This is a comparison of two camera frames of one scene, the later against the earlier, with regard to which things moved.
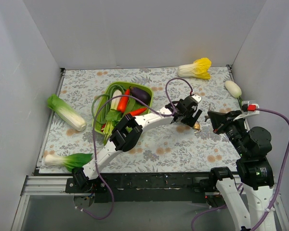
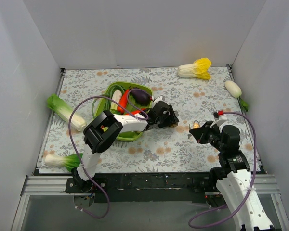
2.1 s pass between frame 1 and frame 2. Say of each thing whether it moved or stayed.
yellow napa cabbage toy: stayed
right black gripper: moved
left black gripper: moved
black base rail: stayed
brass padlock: stayed
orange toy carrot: stayed
